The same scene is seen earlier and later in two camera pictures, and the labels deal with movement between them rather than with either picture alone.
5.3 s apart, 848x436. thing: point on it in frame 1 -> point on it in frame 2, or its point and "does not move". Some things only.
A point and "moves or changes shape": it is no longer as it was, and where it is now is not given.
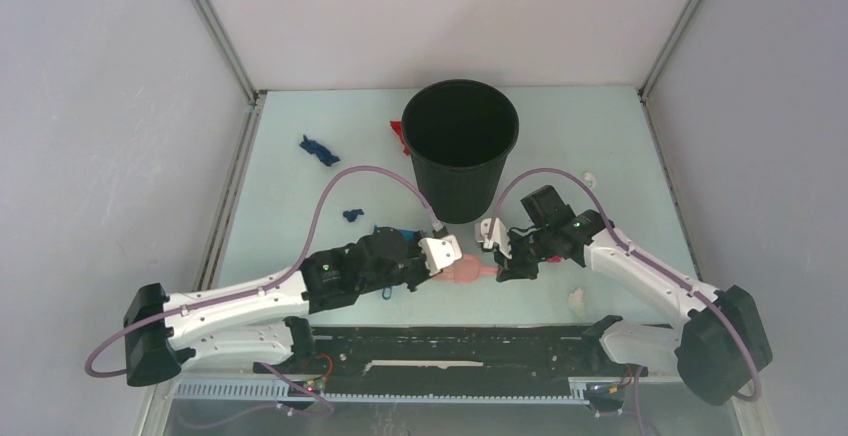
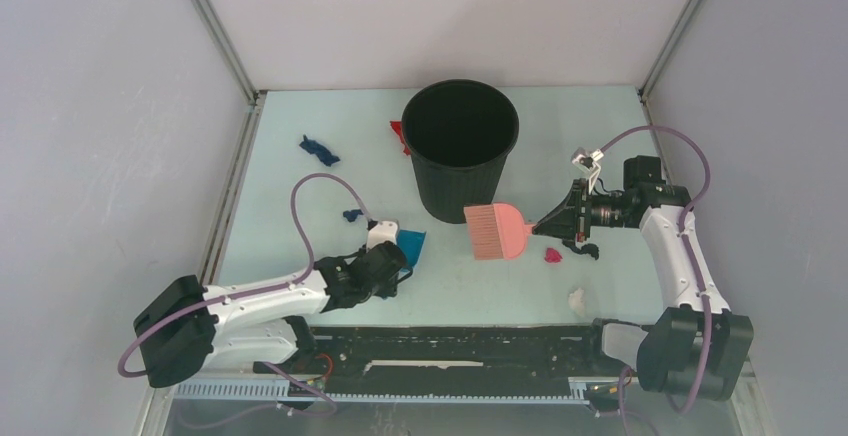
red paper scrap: [396, 126] does not move
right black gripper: [514, 267] -> [567, 220]
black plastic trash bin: [459, 133] does not move
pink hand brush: [466, 270] moves or changes shape
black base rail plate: [460, 352] does not move
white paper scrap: [577, 302] does not move
